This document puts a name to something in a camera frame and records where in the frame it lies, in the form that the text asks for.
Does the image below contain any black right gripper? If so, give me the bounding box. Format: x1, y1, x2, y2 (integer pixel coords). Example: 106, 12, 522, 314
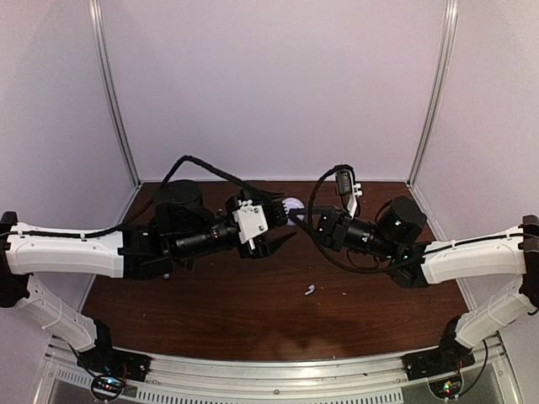
288, 205, 398, 261

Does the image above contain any purple round charging case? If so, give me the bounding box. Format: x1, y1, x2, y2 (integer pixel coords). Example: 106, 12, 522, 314
282, 197, 304, 214

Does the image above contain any white purple earbud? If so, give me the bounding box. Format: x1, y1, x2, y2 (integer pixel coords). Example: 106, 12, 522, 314
304, 284, 316, 296

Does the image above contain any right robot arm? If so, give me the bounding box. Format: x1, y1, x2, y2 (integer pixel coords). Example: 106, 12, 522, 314
288, 196, 538, 372

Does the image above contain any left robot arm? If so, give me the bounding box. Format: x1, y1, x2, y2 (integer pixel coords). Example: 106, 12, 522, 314
1, 180, 289, 374

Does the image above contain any right circuit board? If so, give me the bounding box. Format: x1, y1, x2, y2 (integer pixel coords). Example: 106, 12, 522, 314
429, 375, 463, 401

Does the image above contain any circuit board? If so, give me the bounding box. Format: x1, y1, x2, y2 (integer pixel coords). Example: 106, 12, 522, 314
90, 375, 125, 401
429, 375, 463, 401

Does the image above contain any left circuit board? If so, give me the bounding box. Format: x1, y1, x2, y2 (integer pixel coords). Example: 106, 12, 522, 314
90, 375, 125, 401

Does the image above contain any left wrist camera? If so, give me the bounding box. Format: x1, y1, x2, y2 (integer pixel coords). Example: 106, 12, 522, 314
232, 198, 288, 252

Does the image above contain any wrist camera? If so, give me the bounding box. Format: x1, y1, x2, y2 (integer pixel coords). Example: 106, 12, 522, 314
334, 167, 363, 218
232, 198, 288, 252

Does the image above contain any left black camera cable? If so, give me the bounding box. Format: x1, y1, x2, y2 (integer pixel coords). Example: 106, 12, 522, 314
121, 154, 253, 231

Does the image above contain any black camera cable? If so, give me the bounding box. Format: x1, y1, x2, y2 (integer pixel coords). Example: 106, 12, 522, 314
303, 164, 422, 274
121, 154, 253, 231

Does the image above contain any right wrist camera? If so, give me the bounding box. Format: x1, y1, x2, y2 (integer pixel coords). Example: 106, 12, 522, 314
334, 167, 363, 218

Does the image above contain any right black camera cable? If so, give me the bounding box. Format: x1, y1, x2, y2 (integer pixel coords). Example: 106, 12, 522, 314
303, 164, 422, 274

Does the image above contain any front aluminium rail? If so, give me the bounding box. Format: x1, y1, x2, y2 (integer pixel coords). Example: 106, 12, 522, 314
29, 336, 524, 403

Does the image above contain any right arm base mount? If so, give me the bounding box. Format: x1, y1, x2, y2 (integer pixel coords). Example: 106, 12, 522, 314
402, 347, 476, 381

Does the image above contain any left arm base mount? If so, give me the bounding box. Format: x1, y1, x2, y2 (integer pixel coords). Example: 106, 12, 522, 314
77, 347, 151, 382

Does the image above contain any right aluminium frame post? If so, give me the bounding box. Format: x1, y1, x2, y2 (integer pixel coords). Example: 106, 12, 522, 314
407, 0, 459, 189

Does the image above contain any aluminium frame post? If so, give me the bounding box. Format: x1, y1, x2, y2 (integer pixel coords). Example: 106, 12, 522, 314
88, 0, 141, 188
407, 0, 459, 189

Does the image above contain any left aluminium frame post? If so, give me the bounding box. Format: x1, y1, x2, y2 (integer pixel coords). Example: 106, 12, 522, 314
88, 0, 141, 188

